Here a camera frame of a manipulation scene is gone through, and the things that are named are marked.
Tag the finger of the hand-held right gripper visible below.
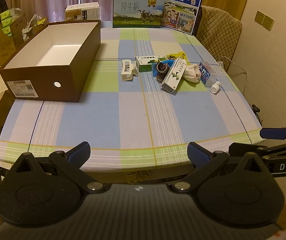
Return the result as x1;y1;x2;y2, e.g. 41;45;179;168
229;140;286;160
260;125;286;142

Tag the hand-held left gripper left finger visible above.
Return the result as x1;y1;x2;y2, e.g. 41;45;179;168
13;141;111;195

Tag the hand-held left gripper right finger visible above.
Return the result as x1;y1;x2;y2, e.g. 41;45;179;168
168;142;274;195

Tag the small white bottle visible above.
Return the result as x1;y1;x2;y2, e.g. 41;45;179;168
210;81;221;94

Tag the brown shoe box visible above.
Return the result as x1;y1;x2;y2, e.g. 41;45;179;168
0;20;101;103

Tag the blue tissue packet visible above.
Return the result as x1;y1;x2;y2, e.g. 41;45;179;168
198;62;220;87

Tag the white medicine box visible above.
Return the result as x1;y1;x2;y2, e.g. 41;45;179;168
161;59;187;94

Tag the white sock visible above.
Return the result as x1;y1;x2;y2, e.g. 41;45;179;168
183;64;202;83

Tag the white hair claw clip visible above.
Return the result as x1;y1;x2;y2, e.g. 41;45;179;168
120;59;138;82

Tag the blue snack packet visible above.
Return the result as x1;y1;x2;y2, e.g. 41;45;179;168
152;59;176;81

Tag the yellow snack packet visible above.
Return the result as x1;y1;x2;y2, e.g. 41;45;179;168
167;52;188;64

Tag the green medicine box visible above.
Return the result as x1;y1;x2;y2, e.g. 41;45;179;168
135;56;161;72

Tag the checked tablecloth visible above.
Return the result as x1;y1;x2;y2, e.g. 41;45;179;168
0;26;262;173

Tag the chair with quilted cover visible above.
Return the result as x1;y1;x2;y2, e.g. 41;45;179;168
195;5;243;72

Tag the brown cardboard box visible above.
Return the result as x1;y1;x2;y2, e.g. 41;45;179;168
0;14;32;66

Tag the white plastic object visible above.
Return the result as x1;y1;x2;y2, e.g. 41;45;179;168
21;14;42;41

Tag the small white cardboard box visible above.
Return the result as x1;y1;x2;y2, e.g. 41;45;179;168
65;2;100;22

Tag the blue milk carton box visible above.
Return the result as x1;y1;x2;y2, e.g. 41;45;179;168
161;0;205;35

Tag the green milk carton box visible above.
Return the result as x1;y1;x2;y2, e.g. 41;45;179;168
111;0;166;28

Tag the white cable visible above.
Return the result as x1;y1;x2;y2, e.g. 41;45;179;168
220;56;247;96

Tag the wall socket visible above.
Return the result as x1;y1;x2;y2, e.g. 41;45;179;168
263;15;275;32
255;10;265;26

